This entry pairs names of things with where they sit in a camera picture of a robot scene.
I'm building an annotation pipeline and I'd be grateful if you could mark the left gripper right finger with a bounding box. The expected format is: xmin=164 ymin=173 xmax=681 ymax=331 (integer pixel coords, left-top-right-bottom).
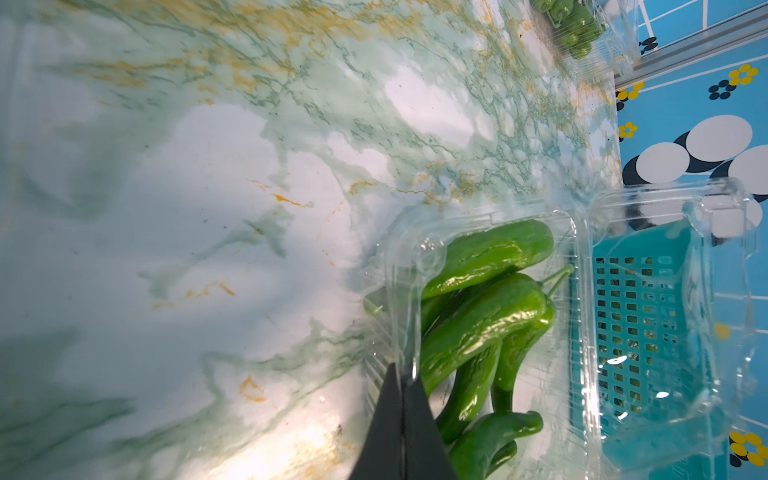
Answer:
xmin=401 ymin=366 xmax=457 ymax=480

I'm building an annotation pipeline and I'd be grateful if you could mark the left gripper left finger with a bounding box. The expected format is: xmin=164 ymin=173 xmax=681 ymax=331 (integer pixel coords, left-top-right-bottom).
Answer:
xmin=349 ymin=363 xmax=403 ymax=480

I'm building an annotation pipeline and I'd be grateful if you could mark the green pepper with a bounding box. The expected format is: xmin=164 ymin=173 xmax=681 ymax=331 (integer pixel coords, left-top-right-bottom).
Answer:
xmin=362 ymin=218 xmax=556 ymax=316
xmin=419 ymin=265 xmax=574 ymax=395

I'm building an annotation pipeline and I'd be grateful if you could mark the teal plastic basket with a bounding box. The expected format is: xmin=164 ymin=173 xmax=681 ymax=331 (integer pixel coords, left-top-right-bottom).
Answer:
xmin=591 ymin=216 xmax=722 ymax=479

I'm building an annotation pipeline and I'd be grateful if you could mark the right frame post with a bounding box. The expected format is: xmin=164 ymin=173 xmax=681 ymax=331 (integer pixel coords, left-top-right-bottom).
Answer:
xmin=615 ymin=1 xmax=767 ymax=90

